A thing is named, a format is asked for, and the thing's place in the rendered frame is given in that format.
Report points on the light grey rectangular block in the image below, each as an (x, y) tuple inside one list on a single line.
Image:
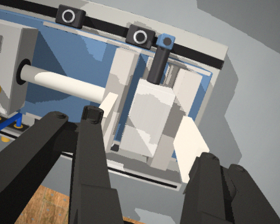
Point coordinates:
[(147, 118)]

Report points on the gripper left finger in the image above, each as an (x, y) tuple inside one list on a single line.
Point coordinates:
[(26, 161)]

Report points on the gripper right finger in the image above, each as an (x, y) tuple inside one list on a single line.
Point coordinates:
[(215, 194)]

